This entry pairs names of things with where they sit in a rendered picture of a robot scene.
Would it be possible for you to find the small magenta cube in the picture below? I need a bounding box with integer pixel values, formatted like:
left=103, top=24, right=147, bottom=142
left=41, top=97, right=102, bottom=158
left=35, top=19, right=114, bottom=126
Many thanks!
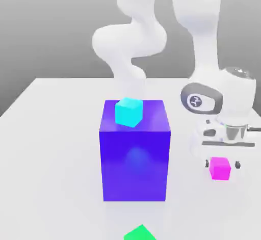
left=208, top=156, right=232, bottom=181

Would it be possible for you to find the small cyan cube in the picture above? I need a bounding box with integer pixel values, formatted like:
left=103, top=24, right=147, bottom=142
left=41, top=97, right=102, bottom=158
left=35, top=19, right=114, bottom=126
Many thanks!
left=114, top=97, right=144, bottom=128

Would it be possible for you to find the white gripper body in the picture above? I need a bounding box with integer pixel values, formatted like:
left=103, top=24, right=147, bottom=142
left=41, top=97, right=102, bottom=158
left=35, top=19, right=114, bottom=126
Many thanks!
left=190, top=138, right=259, bottom=161

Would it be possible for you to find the large blue box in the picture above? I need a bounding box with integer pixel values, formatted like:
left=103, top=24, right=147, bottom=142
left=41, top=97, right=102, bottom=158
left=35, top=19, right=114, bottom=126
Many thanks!
left=98, top=99, right=171, bottom=202

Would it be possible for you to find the small green cube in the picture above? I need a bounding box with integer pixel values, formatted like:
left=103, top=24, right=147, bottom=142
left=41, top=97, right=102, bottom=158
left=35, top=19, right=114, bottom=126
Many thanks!
left=123, top=224, right=157, bottom=240

